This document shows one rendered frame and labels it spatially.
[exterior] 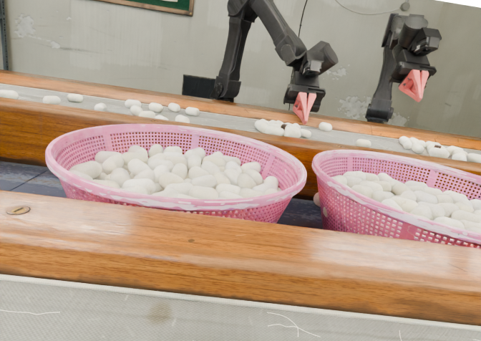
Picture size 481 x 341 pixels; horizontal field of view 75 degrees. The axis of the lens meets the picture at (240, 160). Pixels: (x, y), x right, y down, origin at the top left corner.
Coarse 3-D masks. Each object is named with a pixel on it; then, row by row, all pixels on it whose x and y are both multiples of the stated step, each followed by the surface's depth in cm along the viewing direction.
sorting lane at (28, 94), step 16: (32, 96) 69; (64, 96) 75; (128, 112) 67; (160, 112) 72; (176, 112) 76; (208, 112) 82; (240, 128) 68; (256, 128) 70; (304, 128) 80; (352, 144) 69; (384, 144) 75; (400, 144) 78
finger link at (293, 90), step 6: (288, 90) 82; (294, 90) 81; (300, 90) 81; (306, 90) 81; (294, 96) 82; (306, 96) 82; (312, 96) 80; (306, 102) 82; (312, 102) 80; (306, 108) 80; (306, 114) 79; (306, 120) 79
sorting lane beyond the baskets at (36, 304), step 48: (0, 288) 16; (48, 288) 16; (96, 288) 17; (0, 336) 13; (48, 336) 14; (96, 336) 14; (144, 336) 14; (192, 336) 15; (240, 336) 15; (288, 336) 16; (336, 336) 16; (384, 336) 17; (432, 336) 17; (480, 336) 18
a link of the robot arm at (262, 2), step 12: (228, 0) 99; (240, 0) 96; (252, 0) 94; (264, 0) 92; (228, 12) 100; (264, 12) 93; (276, 12) 92; (264, 24) 94; (276, 24) 91; (276, 36) 91; (288, 36) 88; (276, 48) 91; (300, 48) 89
